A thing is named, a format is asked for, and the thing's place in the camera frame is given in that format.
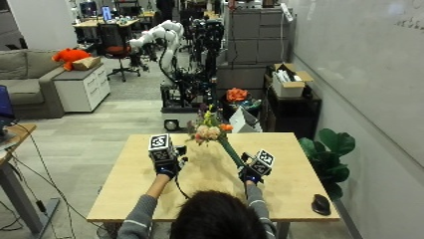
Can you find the white marker cube left glove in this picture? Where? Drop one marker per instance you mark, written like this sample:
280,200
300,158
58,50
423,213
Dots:
161,148

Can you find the black office chair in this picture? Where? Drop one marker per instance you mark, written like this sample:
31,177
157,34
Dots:
116,46

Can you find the person's left hand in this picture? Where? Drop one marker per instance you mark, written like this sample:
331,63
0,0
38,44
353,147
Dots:
167,167

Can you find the black computer mouse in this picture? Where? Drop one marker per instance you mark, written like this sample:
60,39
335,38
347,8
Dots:
321,204

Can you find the wooden side desk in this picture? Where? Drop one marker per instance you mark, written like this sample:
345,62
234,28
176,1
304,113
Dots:
14,179

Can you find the white drawer cabinet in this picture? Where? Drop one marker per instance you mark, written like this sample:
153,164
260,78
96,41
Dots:
84,88

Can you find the person's right hand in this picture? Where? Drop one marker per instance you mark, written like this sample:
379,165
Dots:
250,172

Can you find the grey filing cabinets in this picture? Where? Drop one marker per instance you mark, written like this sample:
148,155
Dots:
258,46

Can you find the the person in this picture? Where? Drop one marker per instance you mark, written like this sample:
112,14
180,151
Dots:
212,215

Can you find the wooden office desk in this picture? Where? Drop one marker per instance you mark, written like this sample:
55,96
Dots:
106,23

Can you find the green potted plant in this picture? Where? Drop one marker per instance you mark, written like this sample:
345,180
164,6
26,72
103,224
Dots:
329,156

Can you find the white marker cube right glove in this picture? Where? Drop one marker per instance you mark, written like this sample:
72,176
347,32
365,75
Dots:
262,162

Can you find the open cardboard box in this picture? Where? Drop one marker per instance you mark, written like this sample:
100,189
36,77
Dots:
289,81

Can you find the grey sofa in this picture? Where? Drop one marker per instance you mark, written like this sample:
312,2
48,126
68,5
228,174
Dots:
27,83

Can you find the whiteboard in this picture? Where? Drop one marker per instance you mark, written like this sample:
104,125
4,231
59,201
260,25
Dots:
366,66

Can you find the black mobile robot cart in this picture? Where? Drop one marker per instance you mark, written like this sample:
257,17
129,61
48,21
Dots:
191,89

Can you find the small cardboard box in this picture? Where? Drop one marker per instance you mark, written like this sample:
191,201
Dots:
86,63

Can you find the white paper bag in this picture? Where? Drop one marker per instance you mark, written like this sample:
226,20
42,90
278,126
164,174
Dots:
244,121

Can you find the artificial flower bouquet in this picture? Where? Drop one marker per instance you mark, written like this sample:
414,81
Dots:
212,132

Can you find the orange artificial flowers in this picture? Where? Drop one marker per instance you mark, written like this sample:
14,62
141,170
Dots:
237,94

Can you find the orange plush toy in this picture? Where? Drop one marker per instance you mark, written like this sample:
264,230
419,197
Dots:
68,57

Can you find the black shelf unit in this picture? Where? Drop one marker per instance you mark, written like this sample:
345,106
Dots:
292,111

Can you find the white marker cube glove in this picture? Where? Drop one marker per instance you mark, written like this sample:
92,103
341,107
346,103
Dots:
161,148
262,162

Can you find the wooden table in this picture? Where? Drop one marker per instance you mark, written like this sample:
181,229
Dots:
212,186

